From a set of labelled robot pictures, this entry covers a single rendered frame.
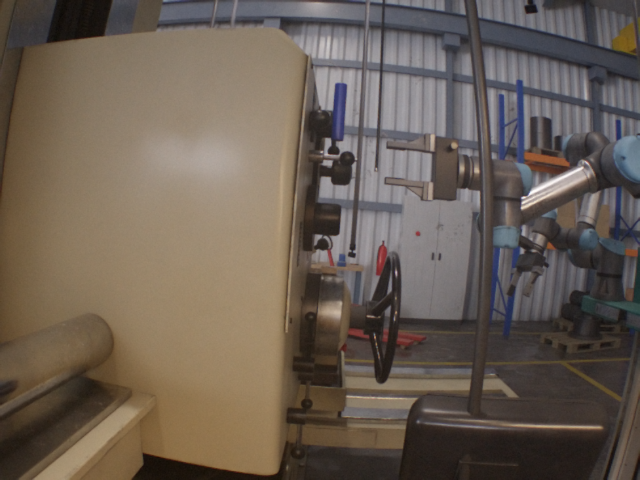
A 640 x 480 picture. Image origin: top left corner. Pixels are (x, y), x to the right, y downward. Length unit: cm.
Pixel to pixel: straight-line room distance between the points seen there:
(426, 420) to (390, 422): 143
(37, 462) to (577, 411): 78
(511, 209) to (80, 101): 92
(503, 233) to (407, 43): 852
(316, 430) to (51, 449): 156
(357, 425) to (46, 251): 153
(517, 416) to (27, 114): 108
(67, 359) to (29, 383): 12
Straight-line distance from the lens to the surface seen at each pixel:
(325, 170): 129
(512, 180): 107
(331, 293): 128
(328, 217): 108
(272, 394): 89
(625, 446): 204
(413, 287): 829
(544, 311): 980
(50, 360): 75
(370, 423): 216
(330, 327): 127
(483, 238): 68
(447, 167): 104
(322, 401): 187
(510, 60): 999
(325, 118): 85
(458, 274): 842
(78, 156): 97
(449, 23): 936
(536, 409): 77
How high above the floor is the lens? 155
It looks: 1 degrees down
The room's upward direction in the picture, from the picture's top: 5 degrees clockwise
